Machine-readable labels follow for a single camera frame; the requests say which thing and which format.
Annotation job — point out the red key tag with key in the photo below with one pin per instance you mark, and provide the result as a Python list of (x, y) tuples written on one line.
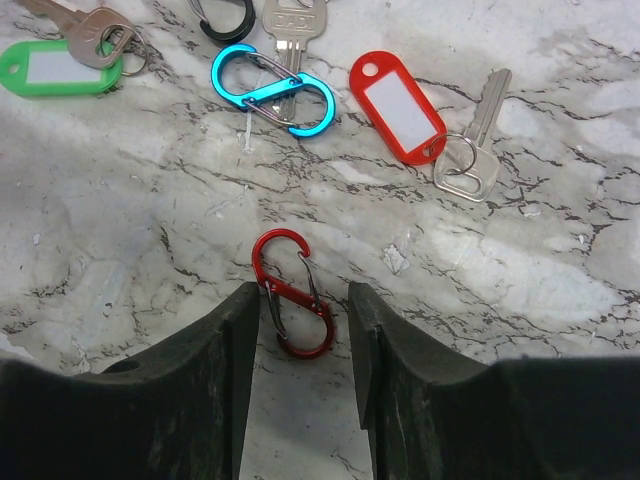
[(416, 134)]

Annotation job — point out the light blue carabiner middle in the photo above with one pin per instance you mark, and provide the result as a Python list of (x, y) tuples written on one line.
[(288, 84)]

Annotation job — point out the black carabiner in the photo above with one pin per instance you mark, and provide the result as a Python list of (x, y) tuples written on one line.
[(224, 22)]

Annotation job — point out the black key tag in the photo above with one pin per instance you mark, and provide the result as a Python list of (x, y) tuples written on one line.
[(293, 24)]

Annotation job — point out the green key tag with key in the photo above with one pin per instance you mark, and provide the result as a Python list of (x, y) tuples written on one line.
[(87, 60)]

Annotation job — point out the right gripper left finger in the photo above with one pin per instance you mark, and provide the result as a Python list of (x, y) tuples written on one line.
[(177, 410)]

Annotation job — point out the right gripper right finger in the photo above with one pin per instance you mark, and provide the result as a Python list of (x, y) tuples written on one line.
[(433, 413)]

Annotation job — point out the red carabiner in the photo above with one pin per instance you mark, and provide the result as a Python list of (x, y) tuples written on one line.
[(276, 289)]

